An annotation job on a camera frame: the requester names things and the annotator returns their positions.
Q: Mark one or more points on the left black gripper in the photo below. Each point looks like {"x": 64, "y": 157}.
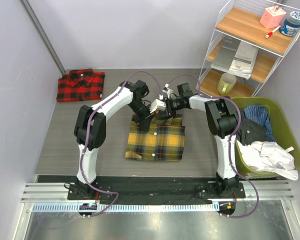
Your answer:
{"x": 143, "y": 121}

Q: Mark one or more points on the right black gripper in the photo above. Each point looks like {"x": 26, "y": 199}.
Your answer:
{"x": 168, "y": 112}

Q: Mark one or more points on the yellow plaid long sleeve shirt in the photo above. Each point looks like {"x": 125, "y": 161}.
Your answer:
{"x": 164, "y": 142}

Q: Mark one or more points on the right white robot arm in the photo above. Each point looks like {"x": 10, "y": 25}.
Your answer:
{"x": 222, "y": 119}

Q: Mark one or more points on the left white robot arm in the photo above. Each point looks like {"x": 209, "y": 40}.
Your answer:
{"x": 91, "y": 127}

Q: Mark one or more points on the pale green mug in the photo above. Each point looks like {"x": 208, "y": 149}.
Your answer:
{"x": 226, "y": 83}

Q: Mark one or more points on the red black plaid shirt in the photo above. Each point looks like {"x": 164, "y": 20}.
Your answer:
{"x": 80, "y": 85}

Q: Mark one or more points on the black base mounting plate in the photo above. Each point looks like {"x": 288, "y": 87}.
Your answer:
{"x": 155, "y": 191}

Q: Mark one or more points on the white paper manuals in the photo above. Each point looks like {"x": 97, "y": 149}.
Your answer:
{"x": 243, "y": 63}

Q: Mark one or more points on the grey setup guide booklet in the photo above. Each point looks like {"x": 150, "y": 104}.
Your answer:
{"x": 226, "y": 52}

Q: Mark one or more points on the blue checked shirt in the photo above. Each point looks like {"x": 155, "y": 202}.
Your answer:
{"x": 260, "y": 115}

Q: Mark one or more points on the white shirt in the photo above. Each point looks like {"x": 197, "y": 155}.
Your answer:
{"x": 269, "y": 157}

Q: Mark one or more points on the red white marker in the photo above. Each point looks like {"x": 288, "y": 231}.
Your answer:
{"x": 268, "y": 35}

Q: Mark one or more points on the pink cube power strip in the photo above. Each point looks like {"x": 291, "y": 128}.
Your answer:
{"x": 272, "y": 17}

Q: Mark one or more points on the blue lidded jar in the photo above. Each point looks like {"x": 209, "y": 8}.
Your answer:
{"x": 291, "y": 24}

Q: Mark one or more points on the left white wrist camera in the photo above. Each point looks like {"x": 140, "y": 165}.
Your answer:
{"x": 158, "y": 104}

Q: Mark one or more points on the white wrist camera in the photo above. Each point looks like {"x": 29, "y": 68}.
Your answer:
{"x": 158, "y": 104}
{"x": 167, "y": 90}

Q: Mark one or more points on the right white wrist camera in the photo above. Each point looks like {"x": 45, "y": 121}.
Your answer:
{"x": 167, "y": 90}

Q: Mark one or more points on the slotted cable duct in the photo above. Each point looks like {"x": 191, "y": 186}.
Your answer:
{"x": 85, "y": 208}

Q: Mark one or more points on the white wire shelf unit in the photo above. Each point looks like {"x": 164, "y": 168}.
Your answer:
{"x": 240, "y": 19}

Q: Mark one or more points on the aluminium rail frame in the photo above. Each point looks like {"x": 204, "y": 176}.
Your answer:
{"x": 258, "y": 190}

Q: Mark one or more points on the grey corner wall post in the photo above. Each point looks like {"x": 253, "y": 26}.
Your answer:
{"x": 42, "y": 34}

